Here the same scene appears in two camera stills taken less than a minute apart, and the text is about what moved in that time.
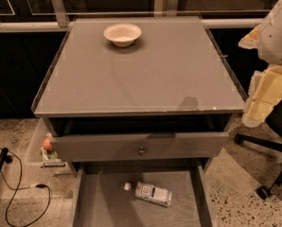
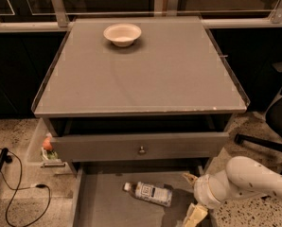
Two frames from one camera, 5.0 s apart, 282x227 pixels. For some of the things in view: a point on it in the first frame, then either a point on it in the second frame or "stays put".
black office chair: x=281 y=127 stays put
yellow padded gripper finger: x=268 y=88 -> x=195 y=215
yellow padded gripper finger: x=251 y=40 -> x=191 y=178
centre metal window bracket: x=172 y=0 stays put
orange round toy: x=46 y=144 stays put
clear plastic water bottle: x=151 y=194 stays put
